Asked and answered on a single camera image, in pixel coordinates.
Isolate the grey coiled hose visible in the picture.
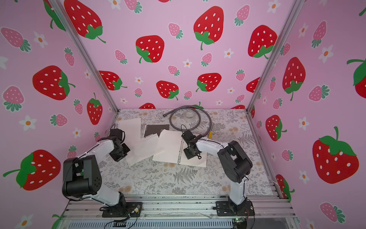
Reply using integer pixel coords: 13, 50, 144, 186
162, 105, 213, 138

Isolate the dark grey spiral notebook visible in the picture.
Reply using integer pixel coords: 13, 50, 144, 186
144, 124, 170, 137

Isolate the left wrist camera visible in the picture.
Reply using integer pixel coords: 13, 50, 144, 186
109, 128, 125, 142

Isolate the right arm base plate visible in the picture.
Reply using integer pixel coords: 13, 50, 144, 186
213, 200, 255, 217

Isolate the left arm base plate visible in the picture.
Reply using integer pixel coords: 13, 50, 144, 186
100, 202, 143, 218

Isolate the white spiral notebook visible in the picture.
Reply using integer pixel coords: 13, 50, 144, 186
152, 129, 207, 168

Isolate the clear tape roll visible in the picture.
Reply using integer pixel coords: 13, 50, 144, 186
185, 111, 195, 120

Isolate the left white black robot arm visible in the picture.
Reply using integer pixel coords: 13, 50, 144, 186
62, 128, 130, 210

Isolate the aluminium rail frame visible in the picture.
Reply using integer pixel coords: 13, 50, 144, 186
57, 195, 301, 229

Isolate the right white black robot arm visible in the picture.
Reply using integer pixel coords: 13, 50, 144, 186
182, 130, 253, 212

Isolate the torn white notebook page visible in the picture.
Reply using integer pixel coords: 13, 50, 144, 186
116, 117, 141, 144

